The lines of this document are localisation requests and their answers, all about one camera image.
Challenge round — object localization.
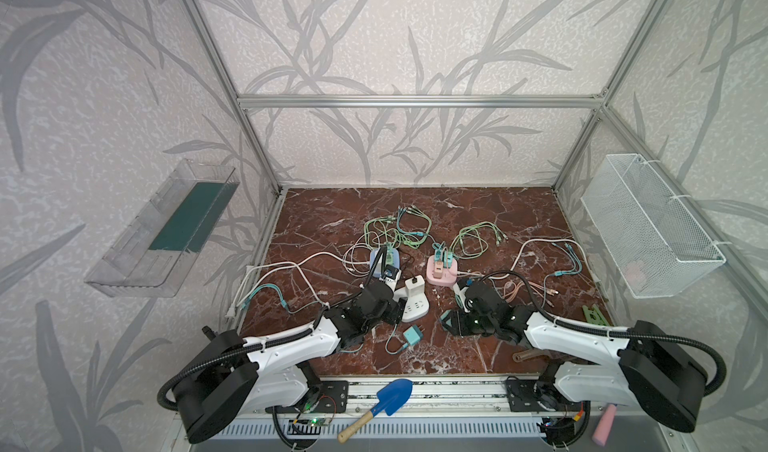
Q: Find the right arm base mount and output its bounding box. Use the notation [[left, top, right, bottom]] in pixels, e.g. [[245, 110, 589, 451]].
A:
[[504, 376, 581, 416]]

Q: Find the blue toy shovel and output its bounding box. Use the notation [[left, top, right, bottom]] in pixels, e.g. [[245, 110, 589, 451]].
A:
[[337, 378, 413, 444]]

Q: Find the green plug in pink socket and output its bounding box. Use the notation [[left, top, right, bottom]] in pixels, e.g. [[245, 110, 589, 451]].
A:
[[432, 242, 454, 268]]

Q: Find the purple toy rake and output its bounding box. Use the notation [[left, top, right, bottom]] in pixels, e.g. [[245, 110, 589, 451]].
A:
[[592, 404, 617, 447]]

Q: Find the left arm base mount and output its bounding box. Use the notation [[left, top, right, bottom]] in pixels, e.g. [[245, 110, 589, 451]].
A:
[[294, 380, 350, 414]]

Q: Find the teal charging cable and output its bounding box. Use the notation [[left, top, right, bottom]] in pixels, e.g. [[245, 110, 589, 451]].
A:
[[394, 204, 434, 249]]

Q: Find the teal cable on right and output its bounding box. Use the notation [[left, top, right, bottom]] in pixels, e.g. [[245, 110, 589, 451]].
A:
[[542, 241, 584, 279]]

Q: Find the light green multi-head cable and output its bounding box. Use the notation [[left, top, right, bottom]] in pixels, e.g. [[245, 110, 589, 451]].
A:
[[448, 220, 508, 260]]

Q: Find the white power socket cube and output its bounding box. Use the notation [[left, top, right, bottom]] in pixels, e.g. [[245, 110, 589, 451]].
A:
[[394, 275, 430, 323]]

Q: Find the blue power socket cube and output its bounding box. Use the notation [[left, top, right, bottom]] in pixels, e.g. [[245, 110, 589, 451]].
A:
[[365, 245, 401, 287]]

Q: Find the left white power cord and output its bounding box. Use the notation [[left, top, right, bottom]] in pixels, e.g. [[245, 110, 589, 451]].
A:
[[226, 250, 373, 321]]

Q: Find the white power cord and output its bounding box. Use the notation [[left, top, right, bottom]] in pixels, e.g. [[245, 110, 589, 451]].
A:
[[485, 237, 592, 285], [226, 250, 373, 321]]

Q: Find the green plastic toy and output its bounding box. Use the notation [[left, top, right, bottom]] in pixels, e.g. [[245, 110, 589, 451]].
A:
[[582, 304, 610, 326]]

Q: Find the clear plastic wall bin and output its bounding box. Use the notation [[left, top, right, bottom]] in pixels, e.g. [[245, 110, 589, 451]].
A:
[[85, 159, 240, 298]]

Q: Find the teal cable on left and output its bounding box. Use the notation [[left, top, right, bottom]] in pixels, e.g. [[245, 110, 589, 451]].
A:
[[236, 282, 290, 314]]

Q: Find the brown toy rake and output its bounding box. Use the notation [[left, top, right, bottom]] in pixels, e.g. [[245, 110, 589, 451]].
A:
[[512, 349, 551, 363]]

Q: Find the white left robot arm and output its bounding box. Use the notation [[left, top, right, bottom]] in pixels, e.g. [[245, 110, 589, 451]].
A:
[[156, 276, 405, 444]]

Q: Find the pink power socket cube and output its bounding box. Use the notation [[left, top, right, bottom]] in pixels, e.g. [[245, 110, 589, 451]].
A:
[[425, 255, 458, 288]]

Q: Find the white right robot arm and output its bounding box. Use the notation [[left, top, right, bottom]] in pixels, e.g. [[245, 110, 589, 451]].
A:
[[440, 280, 727, 433]]

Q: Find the white wire basket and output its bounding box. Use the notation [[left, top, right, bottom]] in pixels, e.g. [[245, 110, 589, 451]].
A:
[[581, 153, 726, 300]]

